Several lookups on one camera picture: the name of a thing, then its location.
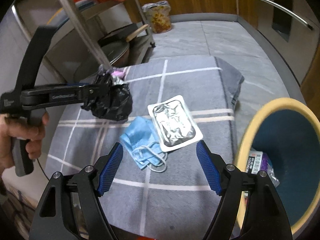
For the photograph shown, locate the black wok with wooden handle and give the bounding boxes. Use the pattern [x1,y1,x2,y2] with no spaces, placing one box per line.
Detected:
[98,23,149,48]

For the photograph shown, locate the stainless steel oven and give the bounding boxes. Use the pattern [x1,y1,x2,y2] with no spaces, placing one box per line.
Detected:
[256,0,319,84]

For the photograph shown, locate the black plastic bag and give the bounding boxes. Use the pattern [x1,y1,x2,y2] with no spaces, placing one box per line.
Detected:
[81,66,133,121]

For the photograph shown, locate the pink snack wrapper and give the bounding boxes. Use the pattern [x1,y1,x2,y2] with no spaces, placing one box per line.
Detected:
[111,68,126,79]

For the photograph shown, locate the blue face mask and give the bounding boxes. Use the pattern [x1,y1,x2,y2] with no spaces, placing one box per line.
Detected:
[120,116,168,173]

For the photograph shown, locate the silver foil blister pack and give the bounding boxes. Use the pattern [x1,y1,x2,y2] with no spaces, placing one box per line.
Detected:
[148,95,203,152]

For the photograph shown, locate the purple spray bottle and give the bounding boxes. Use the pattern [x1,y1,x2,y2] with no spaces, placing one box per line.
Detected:
[259,152,280,187]

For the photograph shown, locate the green white medicine box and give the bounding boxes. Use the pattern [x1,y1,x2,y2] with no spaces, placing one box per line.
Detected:
[246,151,263,174]

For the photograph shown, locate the grey striped towel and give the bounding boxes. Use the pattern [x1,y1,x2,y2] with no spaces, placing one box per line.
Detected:
[45,55,244,239]

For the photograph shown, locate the floral trash bin with liner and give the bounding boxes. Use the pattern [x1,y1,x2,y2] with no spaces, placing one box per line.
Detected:
[142,1,172,34]

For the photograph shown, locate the person's left hand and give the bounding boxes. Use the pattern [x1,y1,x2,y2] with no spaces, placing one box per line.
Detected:
[1,112,49,173]

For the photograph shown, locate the stainless steel shelf rack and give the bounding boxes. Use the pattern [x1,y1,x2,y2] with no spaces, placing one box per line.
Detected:
[10,0,156,81]

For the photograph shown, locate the blue bin with yellow rim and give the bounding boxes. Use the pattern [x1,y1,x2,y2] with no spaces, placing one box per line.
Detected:
[234,98,319,239]

